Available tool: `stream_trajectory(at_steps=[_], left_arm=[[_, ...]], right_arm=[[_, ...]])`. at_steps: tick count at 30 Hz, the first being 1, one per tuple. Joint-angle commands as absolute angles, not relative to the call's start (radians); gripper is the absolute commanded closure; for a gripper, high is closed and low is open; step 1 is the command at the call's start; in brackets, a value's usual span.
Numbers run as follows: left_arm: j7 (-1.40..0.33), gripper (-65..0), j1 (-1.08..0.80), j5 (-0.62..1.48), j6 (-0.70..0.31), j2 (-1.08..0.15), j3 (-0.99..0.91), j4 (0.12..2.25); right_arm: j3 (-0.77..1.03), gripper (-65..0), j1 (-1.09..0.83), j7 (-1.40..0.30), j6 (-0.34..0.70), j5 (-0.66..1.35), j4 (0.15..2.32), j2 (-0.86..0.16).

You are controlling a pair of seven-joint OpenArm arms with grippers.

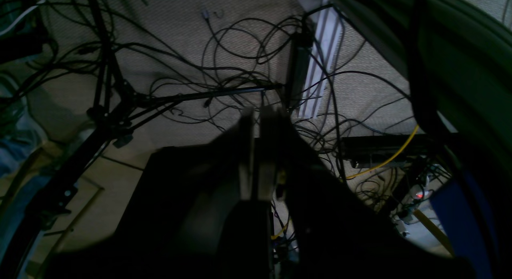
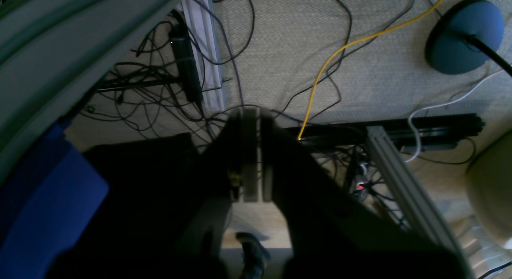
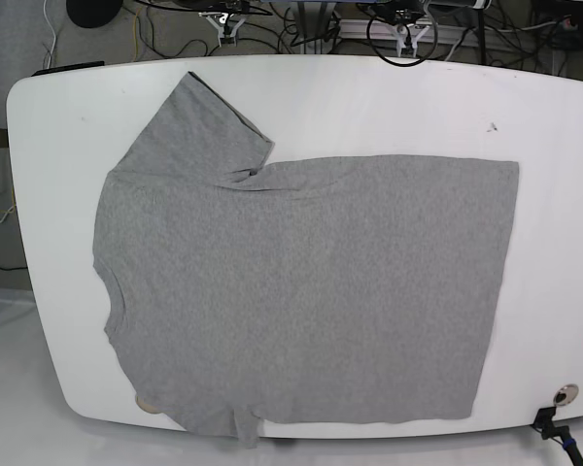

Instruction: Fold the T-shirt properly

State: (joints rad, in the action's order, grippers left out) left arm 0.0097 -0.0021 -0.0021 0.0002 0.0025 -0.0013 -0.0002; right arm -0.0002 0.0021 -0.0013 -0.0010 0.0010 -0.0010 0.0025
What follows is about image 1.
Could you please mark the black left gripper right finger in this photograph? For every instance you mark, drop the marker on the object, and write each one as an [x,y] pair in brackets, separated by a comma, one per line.
[338,236]

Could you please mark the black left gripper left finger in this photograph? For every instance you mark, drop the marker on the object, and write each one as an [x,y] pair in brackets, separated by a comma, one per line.
[172,225]

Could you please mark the black tripod stand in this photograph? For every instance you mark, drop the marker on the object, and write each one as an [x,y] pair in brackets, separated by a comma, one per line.
[118,110]

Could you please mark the white aluminium rail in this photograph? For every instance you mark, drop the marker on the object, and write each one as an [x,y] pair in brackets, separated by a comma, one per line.
[323,29]

